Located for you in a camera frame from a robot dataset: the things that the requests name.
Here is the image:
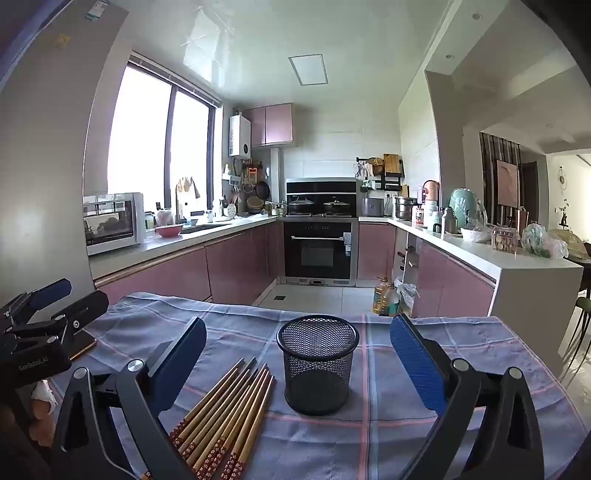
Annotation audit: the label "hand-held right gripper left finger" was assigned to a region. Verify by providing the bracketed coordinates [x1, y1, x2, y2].
[51, 316, 208, 480]

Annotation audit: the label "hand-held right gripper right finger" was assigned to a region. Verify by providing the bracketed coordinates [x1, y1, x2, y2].
[390, 314, 546, 480]

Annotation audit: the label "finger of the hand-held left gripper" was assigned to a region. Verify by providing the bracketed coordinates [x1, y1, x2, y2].
[4, 290, 110, 360]
[0, 278, 73, 329]

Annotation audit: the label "bundle of wooden chopsticks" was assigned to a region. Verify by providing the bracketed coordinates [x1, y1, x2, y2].
[141, 356, 276, 480]

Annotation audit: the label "black mesh holder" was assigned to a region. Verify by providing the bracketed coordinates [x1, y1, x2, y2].
[276, 315, 360, 415]

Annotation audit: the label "person's left hand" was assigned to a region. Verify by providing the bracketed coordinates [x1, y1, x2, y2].
[0, 378, 58, 444]

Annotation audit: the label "dark smartphone bronze rim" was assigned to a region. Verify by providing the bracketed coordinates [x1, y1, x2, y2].
[68, 333, 98, 361]

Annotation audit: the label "white plastic bag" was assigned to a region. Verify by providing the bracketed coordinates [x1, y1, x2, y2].
[394, 277, 419, 317]

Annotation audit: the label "yellow cooking oil bottle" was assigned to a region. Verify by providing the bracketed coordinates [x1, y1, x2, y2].
[373, 276, 393, 315]

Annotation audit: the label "white countertop oven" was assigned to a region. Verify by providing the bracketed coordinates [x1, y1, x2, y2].
[83, 191, 147, 257]

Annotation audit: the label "blue plaid tablecloth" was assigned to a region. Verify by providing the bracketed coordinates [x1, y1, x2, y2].
[46, 292, 580, 480]

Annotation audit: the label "pink base cabinets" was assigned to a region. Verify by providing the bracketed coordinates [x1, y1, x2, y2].
[92, 219, 284, 305]
[358, 222, 497, 319]

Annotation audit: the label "kitchen sink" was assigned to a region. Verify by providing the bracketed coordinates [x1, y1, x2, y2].
[182, 222, 232, 234]

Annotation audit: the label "grey refrigerator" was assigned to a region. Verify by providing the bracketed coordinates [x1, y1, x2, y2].
[0, 0, 132, 315]

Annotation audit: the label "black built-in oven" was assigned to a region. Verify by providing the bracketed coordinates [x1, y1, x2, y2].
[283, 218, 358, 287]

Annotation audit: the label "clear plastic cookie box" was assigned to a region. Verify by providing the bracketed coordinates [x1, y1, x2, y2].
[491, 226, 520, 254]

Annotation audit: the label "steel steamer pot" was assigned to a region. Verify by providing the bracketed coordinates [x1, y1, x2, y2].
[393, 196, 417, 220]

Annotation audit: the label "mint green kitchen appliance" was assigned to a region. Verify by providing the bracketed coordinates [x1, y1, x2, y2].
[450, 188, 483, 227]

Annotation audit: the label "plastic bags with vegetables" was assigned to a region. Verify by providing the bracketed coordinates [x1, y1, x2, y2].
[521, 223, 568, 259]

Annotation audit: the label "green chair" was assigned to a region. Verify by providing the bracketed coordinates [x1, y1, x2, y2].
[561, 295, 591, 370]

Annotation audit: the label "large kitchen window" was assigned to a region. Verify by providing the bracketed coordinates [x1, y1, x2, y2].
[107, 53, 221, 217]

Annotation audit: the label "black integrated stove hood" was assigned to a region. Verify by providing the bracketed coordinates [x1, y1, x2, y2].
[285, 178, 363, 217]

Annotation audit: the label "square ceiling light panel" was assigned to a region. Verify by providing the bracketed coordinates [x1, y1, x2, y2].
[288, 54, 329, 86]

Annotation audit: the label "black wall rack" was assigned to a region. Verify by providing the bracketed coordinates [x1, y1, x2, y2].
[362, 157, 406, 192]

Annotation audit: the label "framed wall picture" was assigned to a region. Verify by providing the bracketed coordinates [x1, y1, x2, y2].
[496, 159, 520, 208]

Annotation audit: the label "white wall water heater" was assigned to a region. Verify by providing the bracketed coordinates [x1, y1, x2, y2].
[229, 113, 252, 158]

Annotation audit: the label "pink wall cabinets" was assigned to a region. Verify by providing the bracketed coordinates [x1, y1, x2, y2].
[243, 102, 295, 148]

